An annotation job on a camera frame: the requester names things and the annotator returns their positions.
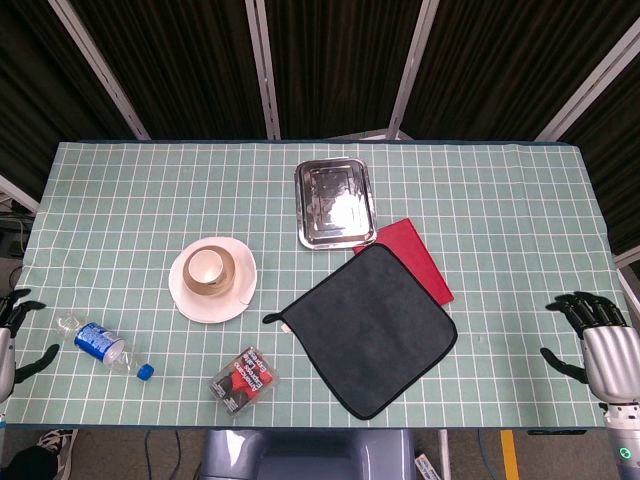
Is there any blue-grey robot torso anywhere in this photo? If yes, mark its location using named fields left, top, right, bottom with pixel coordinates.
left=199, top=428, right=417, bottom=480

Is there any dark grey microfibre cloth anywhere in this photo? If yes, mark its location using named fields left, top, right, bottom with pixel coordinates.
left=262, top=243, right=459, bottom=422

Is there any clear bottle with blue label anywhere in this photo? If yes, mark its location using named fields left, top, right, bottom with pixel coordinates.
left=55, top=311, right=155, bottom=383

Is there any clear coffee capsule box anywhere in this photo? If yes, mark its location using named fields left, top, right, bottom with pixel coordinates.
left=208, top=345, right=281, bottom=418

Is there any red cloth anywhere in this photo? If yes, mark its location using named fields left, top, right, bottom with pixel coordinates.
left=352, top=218, right=456, bottom=307

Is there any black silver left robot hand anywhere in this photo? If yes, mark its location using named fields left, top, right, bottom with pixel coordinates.
left=0, top=288, right=60, bottom=404

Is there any white black sneaker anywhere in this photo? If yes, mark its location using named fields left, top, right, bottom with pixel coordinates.
left=38, top=428, right=77, bottom=477

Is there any black pleated curtain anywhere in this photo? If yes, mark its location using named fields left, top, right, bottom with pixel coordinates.
left=0, top=0, right=640, bottom=261

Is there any white plate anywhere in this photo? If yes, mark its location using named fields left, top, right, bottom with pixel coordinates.
left=168, top=236, right=259, bottom=324

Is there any white paper cup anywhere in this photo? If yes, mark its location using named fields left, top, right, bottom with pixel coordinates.
left=187, top=248, right=225, bottom=284

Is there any beige bowl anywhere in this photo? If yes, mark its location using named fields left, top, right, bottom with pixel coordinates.
left=180, top=239, right=238, bottom=297

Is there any black cable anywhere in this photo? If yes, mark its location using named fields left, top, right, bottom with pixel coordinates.
left=143, top=429, right=185, bottom=480

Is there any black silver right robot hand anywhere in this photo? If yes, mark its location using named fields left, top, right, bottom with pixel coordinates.
left=540, top=291, right=640, bottom=404

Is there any white metal frame post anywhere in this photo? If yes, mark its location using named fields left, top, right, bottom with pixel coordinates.
left=386, top=0, right=442, bottom=141
left=244, top=0, right=282, bottom=141
left=47, top=0, right=152, bottom=141
left=533, top=18, right=640, bottom=142

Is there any green checkered tablecloth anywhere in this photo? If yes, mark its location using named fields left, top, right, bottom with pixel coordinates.
left=4, top=140, right=620, bottom=432

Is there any stainless steel tray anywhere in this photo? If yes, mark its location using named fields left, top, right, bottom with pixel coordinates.
left=293, top=157, right=380, bottom=252

